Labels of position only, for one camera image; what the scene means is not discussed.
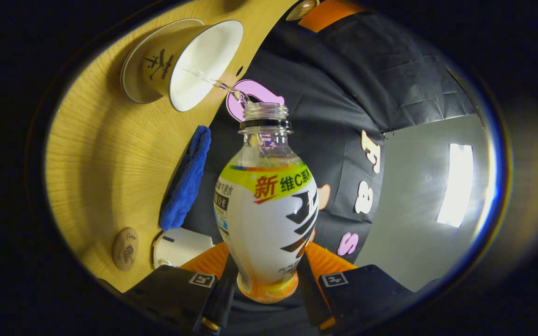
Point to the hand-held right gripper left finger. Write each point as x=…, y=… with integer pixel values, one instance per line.
x=171, y=289

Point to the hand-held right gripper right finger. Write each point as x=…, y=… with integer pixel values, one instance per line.
x=367, y=289

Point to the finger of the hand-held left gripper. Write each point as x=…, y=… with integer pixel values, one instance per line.
x=327, y=14

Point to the round cork coaster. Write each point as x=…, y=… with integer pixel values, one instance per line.
x=125, y=249

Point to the clear labelled water bottle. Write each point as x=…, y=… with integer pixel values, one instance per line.
x=264, y=224

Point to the yellow teacup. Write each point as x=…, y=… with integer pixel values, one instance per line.
x=199, y=65

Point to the white toaster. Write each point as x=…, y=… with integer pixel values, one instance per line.
x=182, y=247

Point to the black backdrop cloth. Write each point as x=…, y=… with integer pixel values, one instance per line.
x=343, y=93

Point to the blue towel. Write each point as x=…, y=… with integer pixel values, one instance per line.
x=187, y=182

